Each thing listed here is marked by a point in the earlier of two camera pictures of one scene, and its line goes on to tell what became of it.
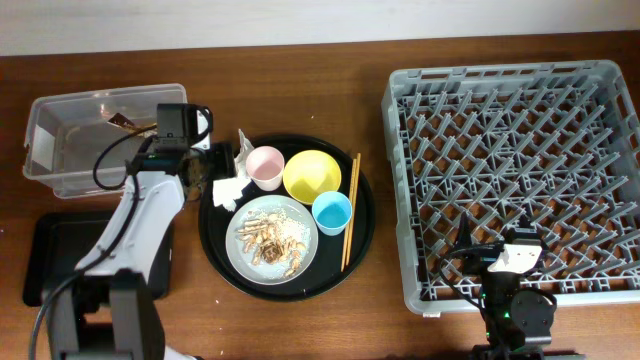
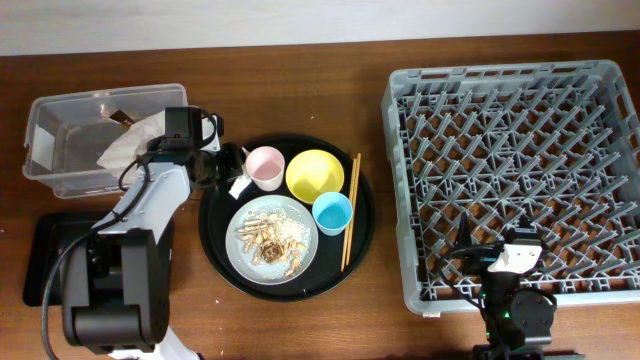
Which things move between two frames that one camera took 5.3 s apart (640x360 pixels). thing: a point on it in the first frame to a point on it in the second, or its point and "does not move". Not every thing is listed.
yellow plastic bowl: x=310 y=172 does not move
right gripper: x=479 y=260 does not move
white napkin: x=226 y=190 to x=124 y=151
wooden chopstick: x=357 y=171 does not move
